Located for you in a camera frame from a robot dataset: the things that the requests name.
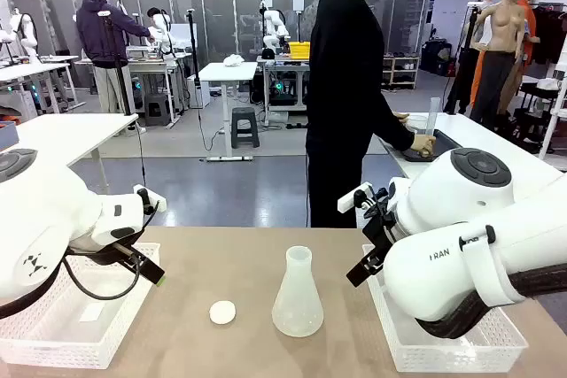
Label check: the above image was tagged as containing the white mannequin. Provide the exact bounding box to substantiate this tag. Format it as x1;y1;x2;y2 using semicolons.
478;0;500;50

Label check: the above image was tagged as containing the white standing desk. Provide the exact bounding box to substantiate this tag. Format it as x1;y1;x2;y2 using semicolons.
198;61;259;162

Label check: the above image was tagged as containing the black camera tripod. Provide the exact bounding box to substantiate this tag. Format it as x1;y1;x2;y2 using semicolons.
185;8;205;109
97;10;135;116
442;4;484;116

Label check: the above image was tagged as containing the clear plastic graduated cylinder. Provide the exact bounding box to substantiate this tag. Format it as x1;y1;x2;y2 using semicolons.
425;96;442;158

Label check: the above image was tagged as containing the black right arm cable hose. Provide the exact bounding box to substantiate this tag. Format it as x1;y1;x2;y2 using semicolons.
414;262;567;340

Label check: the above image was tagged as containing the clothes rack with dark garments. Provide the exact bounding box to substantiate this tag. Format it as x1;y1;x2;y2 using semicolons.
529;1;567;66

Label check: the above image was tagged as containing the black luggage bag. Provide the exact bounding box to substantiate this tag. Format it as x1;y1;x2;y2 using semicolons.
420;39;453;76

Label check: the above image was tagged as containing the person's right hand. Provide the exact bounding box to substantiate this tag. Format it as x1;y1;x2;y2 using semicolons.
410;134;438;158

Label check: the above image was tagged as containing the white perforated plastic basket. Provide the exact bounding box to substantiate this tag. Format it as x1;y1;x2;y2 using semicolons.
361;243;530;374
0;243;161;370

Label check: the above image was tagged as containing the white paper label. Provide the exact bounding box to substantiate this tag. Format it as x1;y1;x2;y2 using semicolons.
79;302;105;323

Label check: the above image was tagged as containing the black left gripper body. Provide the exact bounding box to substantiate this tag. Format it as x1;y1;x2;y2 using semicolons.
68;243;138;266

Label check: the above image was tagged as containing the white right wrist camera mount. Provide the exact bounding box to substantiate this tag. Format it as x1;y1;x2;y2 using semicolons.
337;181;374;213

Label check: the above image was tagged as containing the mannequin in orange clothes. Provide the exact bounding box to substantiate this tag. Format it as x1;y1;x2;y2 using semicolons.
516;0;542;65

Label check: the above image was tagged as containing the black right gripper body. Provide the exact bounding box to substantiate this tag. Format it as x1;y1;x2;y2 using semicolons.
361;200;400;260

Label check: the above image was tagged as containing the translucent plastic Erlenmeyer flask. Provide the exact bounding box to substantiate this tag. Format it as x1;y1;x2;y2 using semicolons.
271;245;324;338

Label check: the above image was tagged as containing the white round flask stopper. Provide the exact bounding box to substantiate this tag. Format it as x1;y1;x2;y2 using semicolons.
208;300;237;325

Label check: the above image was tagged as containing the person's right forearm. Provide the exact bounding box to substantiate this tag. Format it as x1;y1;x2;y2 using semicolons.
370;105;417;153

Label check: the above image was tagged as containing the grey plastic stool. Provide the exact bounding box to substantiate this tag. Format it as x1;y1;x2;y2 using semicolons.
229;106;261;150
144;93;173;127

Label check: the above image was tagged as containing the bare beige mannequin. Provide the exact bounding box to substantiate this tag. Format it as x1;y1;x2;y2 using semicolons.
469;0;529;125

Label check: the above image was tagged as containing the person in black sweater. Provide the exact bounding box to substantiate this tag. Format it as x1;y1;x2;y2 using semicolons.
305;0;417;228

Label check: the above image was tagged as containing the wooden shoe rack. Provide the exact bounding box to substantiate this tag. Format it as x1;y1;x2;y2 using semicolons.
381;55;421;90

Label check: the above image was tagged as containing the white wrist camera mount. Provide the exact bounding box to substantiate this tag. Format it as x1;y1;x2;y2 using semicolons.
337;181;374;213
132;182;167;213

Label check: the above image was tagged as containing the white side table with box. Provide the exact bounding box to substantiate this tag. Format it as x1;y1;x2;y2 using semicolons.
0;112;139;196

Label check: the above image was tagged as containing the black plastic tray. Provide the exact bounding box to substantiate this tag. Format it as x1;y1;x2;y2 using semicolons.
381;128;464;163

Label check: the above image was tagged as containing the person in purple hoodie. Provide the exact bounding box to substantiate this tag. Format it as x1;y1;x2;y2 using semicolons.
74;0;156;114

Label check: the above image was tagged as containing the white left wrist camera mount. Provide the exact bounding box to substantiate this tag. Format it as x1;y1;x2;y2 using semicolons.
132;182;167;213

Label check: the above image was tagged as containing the blue box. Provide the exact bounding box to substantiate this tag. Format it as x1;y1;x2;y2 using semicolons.
0;120;19;151

